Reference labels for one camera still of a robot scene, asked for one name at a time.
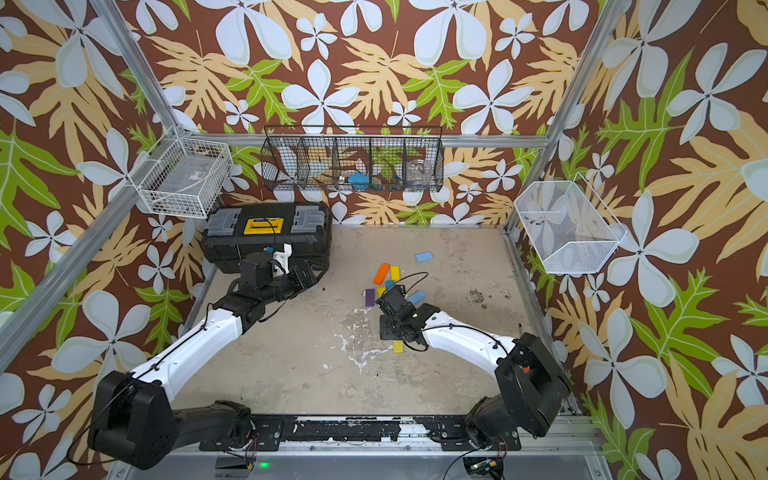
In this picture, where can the light blue block near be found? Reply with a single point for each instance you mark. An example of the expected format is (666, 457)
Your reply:
(417, 297)

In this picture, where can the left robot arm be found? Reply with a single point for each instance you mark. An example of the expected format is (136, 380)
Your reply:
(134, 420)

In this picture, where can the white wire basket right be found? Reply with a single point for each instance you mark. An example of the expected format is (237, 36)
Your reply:
(570, 227)

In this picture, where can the light blue block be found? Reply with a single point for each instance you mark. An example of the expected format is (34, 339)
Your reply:
(417, 297)
(423, 257)

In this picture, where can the purple block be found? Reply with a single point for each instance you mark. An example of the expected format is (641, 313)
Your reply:
(370, 297)

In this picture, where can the black wire basket rear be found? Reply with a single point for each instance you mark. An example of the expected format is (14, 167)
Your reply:
(395, 158)

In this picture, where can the small yellow block top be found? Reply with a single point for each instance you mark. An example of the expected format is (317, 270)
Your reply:
(395, 273)

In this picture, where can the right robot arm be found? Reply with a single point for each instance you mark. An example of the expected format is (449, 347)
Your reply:
(532, 385)

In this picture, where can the black toolbox yellow handle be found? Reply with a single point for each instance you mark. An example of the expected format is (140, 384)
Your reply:
(232, 233)

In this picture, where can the white wire basket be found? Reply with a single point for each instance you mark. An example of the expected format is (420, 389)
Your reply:
(182, 175)
(570, 227)

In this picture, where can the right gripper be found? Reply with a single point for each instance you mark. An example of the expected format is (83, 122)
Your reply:
(384, 328)

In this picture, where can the orange block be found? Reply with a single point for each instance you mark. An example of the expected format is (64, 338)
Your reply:
(382, 274)

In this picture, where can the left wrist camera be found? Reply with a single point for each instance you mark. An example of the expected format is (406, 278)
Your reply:
(280, 259)

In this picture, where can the light blue block far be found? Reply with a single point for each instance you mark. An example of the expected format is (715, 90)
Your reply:
(423, 257)

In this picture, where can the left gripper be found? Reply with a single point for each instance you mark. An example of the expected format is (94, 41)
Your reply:
(309, 280)

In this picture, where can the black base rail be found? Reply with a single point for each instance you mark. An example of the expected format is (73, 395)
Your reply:
(273, 433)

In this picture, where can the white wire basket left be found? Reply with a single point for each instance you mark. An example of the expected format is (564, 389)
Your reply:
(182, 175)

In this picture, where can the blue object in basket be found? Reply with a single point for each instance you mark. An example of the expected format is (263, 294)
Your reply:
(359, 181)

